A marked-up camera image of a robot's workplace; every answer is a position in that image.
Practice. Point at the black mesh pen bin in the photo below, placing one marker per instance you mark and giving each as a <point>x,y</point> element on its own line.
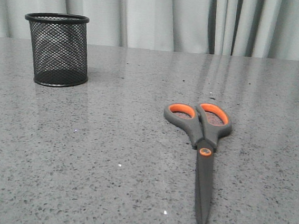
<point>59,48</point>

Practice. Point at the grey orange scissors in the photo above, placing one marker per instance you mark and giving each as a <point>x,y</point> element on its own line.
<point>205,125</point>

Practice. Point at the grey curtain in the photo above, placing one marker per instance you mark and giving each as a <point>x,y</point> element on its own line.
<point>256,28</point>

